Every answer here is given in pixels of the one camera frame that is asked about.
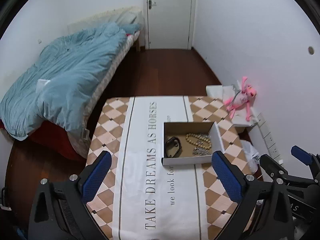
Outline light blue duvet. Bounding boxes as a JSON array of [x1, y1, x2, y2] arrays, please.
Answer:
[[0, 22, 140, 140]]

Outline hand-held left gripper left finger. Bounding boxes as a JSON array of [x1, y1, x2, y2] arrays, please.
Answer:
[[29, 151, 112, 240]]

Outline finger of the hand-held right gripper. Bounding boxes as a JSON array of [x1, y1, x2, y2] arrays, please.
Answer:
[[259, 154, 315, 188], [291, 145, 320, 180]]

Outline black smart watch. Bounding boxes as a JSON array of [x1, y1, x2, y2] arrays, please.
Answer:
[[165, 136, 182, 158]]

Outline checked printed tablecloth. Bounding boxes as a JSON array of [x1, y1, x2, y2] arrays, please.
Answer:
[[85, 95, 253, 240]]

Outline white pillow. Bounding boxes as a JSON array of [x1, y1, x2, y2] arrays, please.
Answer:
[[67, 6, 142, 30]]

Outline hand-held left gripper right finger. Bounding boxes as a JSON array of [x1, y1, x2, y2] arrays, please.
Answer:
[[211, 151, 295, 240]]

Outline white plastic bag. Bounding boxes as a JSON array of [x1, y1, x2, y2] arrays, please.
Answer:
[[241, 140, 262, 174]]

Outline bed with patterned mattress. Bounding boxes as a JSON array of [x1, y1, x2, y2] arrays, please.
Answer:
[[0, 5, 145, 160]]

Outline white door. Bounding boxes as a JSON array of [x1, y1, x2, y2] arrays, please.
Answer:
[[142, 0, 197, 50]]

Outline wooden bead bracelet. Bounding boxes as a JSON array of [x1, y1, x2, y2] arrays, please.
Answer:
[[185, 133, 213, 150]]

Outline red blanket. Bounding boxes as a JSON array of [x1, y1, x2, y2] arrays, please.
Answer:
[[0, 120, 87, 162]]

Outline thick silver chain bracelet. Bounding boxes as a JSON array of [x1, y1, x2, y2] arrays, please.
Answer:
[[192, 147, 212, 156]]

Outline cardboard box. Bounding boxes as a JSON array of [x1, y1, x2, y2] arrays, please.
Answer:
[[161, 121, 225, 166]]

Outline pink plush toy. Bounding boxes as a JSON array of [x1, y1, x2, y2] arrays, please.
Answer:
[[223, 76, 258, 122]]

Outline white wall socket row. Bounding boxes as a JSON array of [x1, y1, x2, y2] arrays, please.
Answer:
[[255, 112, 284, 165]]

